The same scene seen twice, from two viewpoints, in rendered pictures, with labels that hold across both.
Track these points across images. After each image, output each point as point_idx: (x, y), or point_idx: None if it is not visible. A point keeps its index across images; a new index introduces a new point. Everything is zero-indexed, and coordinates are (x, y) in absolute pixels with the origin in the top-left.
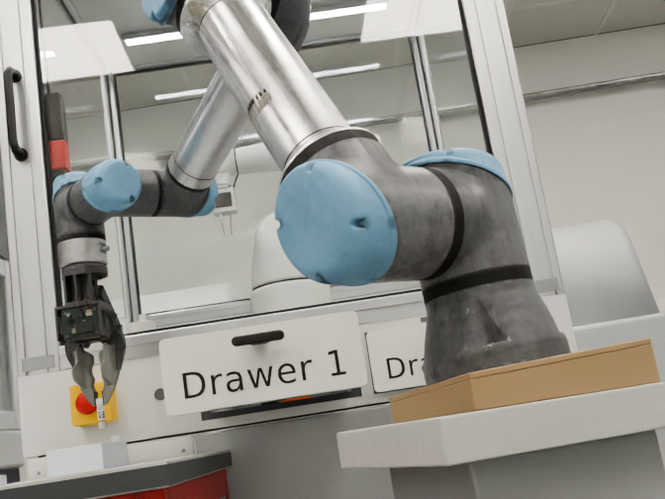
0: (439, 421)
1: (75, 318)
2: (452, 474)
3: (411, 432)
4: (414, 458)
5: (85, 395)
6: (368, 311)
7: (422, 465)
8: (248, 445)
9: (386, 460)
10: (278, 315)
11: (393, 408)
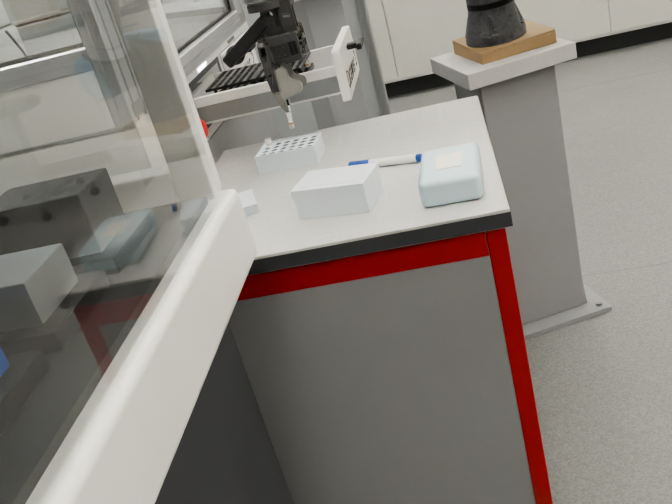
0: (575, 43)
1: (300, 40)
2: (541, 69)
3: (552, 52)
4: (552, 62)
5: (285, 105)
6: (214, 38)
7: (557, 63)
8: (218, 146)
9: (526, 71)
10: (198, 44)
11: (484, 57)
